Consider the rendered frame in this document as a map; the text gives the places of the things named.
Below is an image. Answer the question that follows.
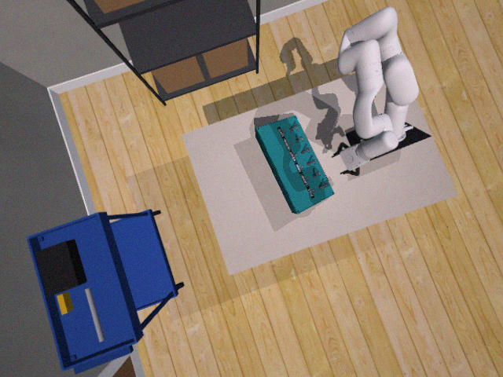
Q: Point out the teal wedge-shaped box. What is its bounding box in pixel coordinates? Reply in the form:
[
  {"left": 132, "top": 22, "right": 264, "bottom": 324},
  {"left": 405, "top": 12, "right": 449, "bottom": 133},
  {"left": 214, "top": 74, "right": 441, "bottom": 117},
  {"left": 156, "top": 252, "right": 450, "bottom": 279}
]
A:
[{"left": 255, "top": 115, "right": 335, "bottom": 214}]

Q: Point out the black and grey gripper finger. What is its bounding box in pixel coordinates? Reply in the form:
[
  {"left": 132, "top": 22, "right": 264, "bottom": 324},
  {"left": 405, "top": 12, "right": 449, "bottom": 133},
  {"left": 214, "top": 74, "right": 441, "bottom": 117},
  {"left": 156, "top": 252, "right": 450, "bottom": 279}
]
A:
[
  {"left": 332, "top": 142, "right": 349, "bottom": 157},
  {"left": 340, "top": 167, "right": 360, "bottom": 176}
]

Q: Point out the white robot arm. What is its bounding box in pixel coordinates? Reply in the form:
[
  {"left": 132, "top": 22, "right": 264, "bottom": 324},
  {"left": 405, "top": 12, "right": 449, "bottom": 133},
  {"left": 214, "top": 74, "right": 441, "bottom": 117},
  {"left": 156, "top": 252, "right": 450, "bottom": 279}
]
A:
[{"left": 337, "top": 6, "right": 419, "bottom": 160}]

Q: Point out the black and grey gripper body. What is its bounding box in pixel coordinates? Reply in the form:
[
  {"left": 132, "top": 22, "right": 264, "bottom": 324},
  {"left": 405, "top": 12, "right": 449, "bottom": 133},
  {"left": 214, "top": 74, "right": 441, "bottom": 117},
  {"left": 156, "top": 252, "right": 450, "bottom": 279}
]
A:
[{"left": 340, "top": 143, "right": 369, "bottom": 170}]

